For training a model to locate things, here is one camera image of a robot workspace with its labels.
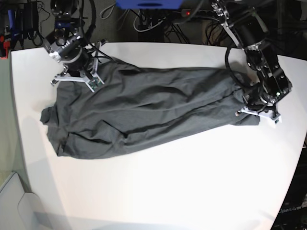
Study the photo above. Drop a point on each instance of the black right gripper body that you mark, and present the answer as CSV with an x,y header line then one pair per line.
x,y
79,63

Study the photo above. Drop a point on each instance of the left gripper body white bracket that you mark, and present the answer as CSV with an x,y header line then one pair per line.
x,y
260,105

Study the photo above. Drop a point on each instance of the dark grey t-shirt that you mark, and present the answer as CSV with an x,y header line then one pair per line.
x,y
139,108

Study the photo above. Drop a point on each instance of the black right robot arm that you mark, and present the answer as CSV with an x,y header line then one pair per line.
x,y
69,24

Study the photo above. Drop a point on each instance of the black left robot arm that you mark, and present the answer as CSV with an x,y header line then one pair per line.
x,y
248,32

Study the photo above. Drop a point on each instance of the blue plastic box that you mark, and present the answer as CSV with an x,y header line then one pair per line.
x,y
149,4

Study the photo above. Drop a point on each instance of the red black clamp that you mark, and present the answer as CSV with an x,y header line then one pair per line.
x,y
5,45

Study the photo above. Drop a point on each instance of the black power strip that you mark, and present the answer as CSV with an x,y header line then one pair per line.
x,y
201,14

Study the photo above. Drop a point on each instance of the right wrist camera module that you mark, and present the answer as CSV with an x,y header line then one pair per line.
x,y
94,83

